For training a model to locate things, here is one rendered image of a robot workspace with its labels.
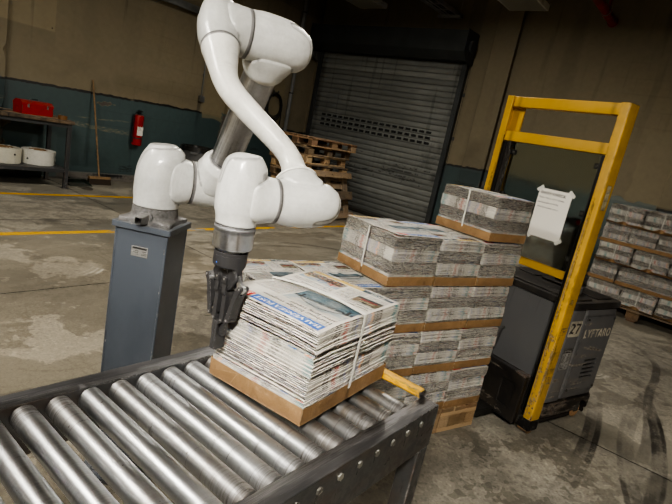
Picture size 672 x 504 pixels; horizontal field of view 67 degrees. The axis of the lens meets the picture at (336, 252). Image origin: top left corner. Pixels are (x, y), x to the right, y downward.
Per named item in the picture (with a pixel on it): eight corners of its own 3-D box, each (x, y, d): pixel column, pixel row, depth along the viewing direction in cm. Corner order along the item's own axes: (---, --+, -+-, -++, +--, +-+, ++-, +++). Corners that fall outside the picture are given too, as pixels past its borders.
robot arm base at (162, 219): (110, 221, 168) (112, 204, 167) (140, 212, 189) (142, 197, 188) (163, 232, 167) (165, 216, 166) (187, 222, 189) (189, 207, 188)
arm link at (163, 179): (129, 198, 182) (135, 136, 177) (180, 203, 191) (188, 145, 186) (134, 207, 168) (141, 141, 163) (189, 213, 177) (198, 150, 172)
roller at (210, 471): (109, 377, 113) (102, 398, 113) (247, 499, 85) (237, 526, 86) (129, 376, 117) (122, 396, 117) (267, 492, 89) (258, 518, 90)
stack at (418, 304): (200, 427, 235) (227, 256, 216) (391, 395, 301) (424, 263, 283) (231, 482, 204) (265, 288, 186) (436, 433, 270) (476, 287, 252)
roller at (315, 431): (219, 352, 137) (204, 353, 133) (354, 441, 110) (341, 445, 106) (214, 369, 137) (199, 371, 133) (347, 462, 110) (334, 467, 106)
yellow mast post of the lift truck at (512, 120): (437, 359, 344) (507, 95, 305) (446, 358, 349) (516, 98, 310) (447, 366, 336) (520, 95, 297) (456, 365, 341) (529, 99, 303)
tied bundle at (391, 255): (335, 260, 248) (345, 215, 243) (381, 261, 265) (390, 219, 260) (384, 287, 218) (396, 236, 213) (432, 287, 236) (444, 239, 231)
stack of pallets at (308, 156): (305, 204, 991) (318, 137, 962) (344, 216, 941) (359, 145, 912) (258, 203, 882) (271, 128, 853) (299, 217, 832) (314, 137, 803)
